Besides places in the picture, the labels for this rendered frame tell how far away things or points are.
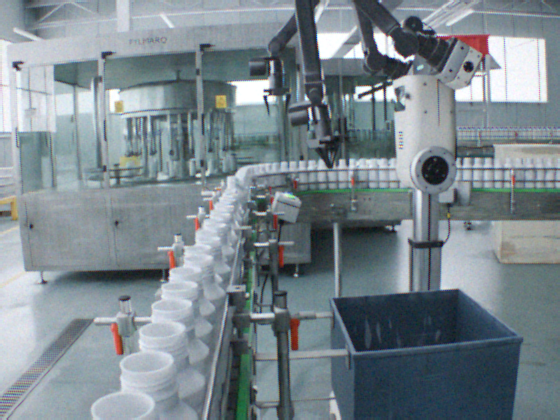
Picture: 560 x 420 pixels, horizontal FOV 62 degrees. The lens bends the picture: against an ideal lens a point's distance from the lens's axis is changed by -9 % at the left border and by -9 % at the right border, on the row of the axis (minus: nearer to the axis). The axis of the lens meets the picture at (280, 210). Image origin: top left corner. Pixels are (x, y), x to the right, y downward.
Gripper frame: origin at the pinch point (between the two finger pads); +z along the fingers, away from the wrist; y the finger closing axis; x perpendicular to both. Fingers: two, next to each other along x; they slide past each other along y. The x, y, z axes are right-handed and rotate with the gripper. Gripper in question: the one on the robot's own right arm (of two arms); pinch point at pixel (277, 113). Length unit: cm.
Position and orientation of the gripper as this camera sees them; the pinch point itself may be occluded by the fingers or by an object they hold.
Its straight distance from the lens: 193.1
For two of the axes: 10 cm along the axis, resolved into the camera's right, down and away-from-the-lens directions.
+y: -10.0, 0.4, -0.3
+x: 0.4, 1.5, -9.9
